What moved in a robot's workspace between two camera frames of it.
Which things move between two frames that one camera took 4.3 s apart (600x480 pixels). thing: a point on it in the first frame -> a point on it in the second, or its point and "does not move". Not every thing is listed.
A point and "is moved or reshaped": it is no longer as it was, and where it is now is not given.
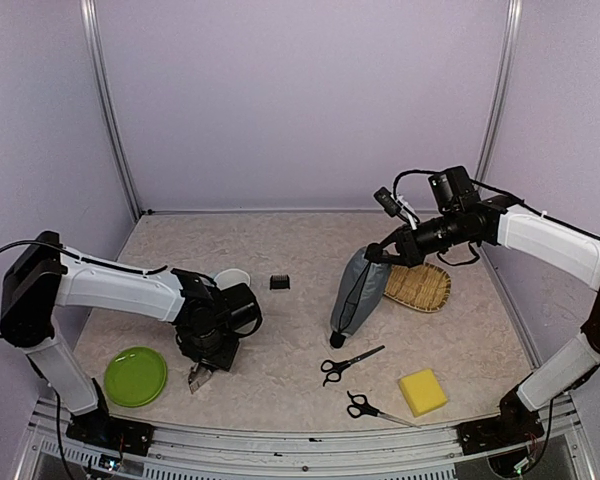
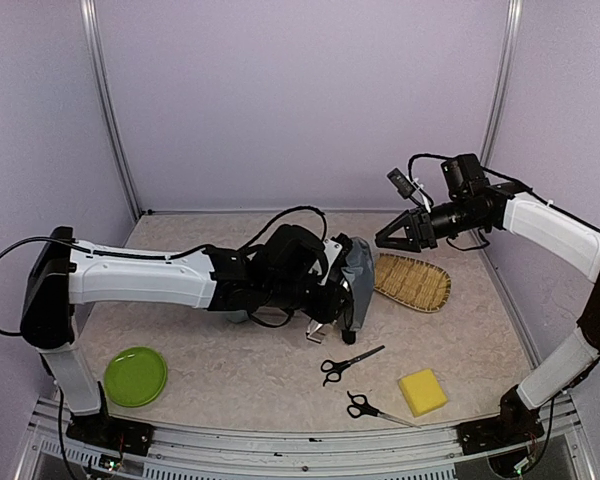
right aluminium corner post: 500,91 does not move
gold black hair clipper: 198,376 -> 312,332
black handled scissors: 333,369 does not move
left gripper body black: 213,353 -> 320,310
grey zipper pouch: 360,294 is moved or reshaped
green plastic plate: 135,376 does not move
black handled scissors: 360,406 does not move
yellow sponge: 423,392 does not move
